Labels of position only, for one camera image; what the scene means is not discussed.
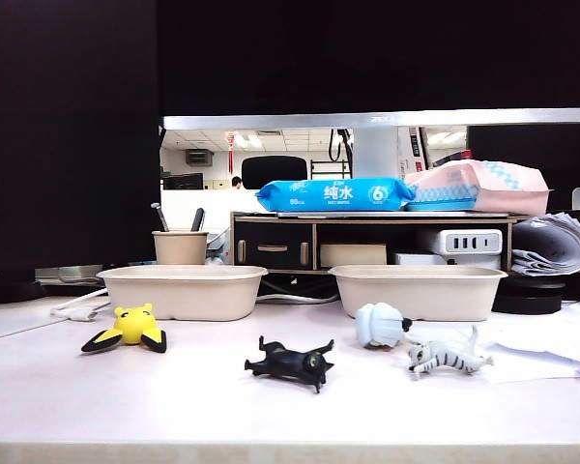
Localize pale blue white doll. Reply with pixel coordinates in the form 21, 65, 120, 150
355, 302, 416, 350

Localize black cat doll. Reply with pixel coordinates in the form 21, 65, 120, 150
244, 334, 336, 394

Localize yellow black-eared Pichu doll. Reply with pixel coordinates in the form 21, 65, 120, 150
80, 303, 168, 354

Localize white grey striped cat doll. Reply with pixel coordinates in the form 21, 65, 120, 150
406, 324, 495, 382

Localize beige box inside shelf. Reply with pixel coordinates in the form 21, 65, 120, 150
319, 243, 388, 266

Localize beige paper box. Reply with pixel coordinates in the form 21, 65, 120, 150
327, 263, 508, 323
96, 264, 270, 322

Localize white small flat box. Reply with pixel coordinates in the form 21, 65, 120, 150
391, 250, 449, 266

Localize blue wet wipes pack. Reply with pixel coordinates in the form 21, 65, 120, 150
254, 177, 417, 213

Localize black office chair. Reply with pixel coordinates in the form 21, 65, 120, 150
241, 155, 308, 190

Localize red hanging Chinese knot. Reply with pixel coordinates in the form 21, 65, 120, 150
224, 130, 237, 174

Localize beige paper cup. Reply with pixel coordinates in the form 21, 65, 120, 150
152, 230, 210, 266

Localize silver metal pen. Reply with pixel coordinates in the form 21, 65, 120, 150
150, 202, 170, 233

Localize black monitor silver bezel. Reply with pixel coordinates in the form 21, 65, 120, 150
157, 0, 580, 131

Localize white multi-port charger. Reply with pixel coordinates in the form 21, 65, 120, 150
427, 228, 504, 257

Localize pink tissue pack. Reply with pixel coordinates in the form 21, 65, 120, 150
403, 159, 551, 217

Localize large black monitor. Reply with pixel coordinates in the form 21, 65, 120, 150
0, 0, 163, 305

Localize black round stand base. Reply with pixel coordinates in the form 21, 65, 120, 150
491, 275, 569, 315

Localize curled stack of papers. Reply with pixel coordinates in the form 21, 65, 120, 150
510, 211, 580, 276

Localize white paper sheets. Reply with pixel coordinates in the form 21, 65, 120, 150
482, 302, 580, 381

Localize white cable under shelf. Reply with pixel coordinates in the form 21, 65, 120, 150
255, 293, 339, 305

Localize black hanging cables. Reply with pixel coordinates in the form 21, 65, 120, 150
329, 128, 355, 178

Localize white cable with adapter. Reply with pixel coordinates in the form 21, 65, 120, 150
50, 287, 112, 323

